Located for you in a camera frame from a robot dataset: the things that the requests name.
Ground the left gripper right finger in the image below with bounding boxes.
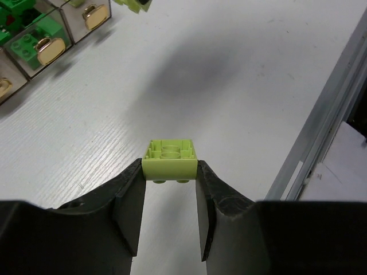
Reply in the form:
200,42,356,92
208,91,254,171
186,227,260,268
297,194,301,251
196,160,366,274

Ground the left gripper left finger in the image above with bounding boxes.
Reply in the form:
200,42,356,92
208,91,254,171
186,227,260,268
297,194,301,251
1,159,146,274

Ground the light green sloped lego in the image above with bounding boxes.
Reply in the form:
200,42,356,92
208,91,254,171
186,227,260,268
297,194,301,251
142,139,198,183

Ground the green 2x2 lego brick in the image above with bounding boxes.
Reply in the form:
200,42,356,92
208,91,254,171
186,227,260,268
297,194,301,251
1,7,42,46

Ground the green lego plate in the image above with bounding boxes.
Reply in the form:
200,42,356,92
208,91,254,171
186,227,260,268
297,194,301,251
1,0,45,11

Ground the middle clear container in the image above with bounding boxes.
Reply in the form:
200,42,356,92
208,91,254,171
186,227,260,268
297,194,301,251
1,1,72,78

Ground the left clear container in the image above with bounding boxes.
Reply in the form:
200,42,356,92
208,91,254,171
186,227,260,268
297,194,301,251
0,48,29,104

